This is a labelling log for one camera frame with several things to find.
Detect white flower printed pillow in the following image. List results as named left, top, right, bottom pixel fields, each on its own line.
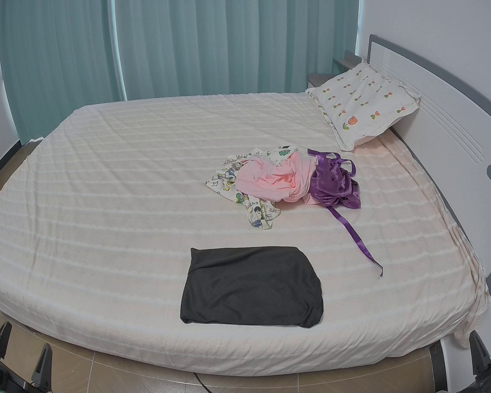
left=306, top=61, right=421, bottom=152

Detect white cartoon printed garment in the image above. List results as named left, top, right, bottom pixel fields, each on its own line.
left=205, top=145, right=303, bottom=233

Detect bed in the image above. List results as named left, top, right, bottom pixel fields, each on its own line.
left=0, top=34, right=491, bottom=393

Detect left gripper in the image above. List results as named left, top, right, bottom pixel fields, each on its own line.
left=0, top=321, right=53, bottom=393

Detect black cable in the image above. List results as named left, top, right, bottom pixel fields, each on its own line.
left=193, top=372, right=214, bottom=393

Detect black garment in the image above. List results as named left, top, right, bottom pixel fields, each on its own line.
left=180, top=246, right=325, bottom=329

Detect purple satin garment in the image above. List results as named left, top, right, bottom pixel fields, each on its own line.
left=307, top=148, right=384, bottom=278

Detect pink garment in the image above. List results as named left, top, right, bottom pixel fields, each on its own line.
left=235, top=154, right=318, bottom=204

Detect blue-green curtain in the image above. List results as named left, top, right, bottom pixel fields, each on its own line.
left=110, top=0, right=361, bottom=98
left=0, top=0, right=126, bottom=146

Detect grey bedside table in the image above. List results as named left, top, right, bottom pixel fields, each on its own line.
left=307, top=50, right=363, bottom=90

